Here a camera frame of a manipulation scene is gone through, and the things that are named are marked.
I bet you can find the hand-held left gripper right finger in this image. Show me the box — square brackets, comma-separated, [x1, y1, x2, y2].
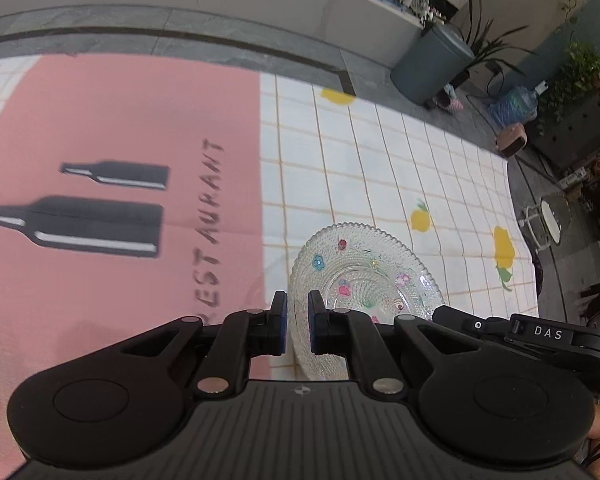
[307, 290, 487, 397]

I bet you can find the pair of patterned slippers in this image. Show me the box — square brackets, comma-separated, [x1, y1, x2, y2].
[432, 85, 466, 116]

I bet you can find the grey trash bin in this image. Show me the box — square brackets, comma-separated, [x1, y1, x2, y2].
[391, 22, 476, 109]

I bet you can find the lemon print checked tablecloth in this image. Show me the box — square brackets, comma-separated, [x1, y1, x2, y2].
[0, 55, 540, 383]

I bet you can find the pink space heater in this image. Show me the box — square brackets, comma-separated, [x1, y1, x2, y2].
[495, 122, 530, 157]

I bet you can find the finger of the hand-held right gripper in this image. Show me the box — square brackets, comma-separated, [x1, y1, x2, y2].
[431, 305, 512, 343]

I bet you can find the round white stool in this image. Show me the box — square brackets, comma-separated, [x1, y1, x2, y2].
[519, 191, 574, 254]

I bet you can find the blue water bottle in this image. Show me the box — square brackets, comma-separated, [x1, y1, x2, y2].
[487, 85, 539, 129]

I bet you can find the trailing green vine plant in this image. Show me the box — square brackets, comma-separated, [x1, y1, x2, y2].
[540, 41, 600, 133]

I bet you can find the flower print glass plate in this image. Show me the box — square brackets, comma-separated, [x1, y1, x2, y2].
[287, 222, 446, 382]

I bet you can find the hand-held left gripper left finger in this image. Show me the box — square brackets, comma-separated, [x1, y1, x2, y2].
[115, 290, 289, 397]

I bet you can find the green plant in black pot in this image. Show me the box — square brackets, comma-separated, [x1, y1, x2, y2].
[450, 0, 537, 77]

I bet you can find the dark side cabinet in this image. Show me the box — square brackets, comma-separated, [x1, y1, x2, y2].
[530, 94, 600, 171]

